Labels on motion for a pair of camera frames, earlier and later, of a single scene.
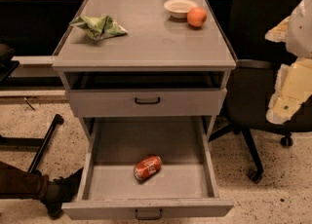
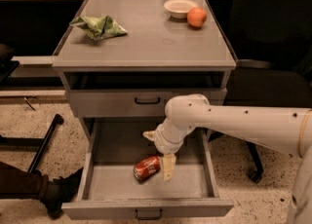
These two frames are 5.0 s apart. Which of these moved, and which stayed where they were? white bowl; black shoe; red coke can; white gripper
Moved: white gripper
Stayed: white bowl; red coke can; black shoe
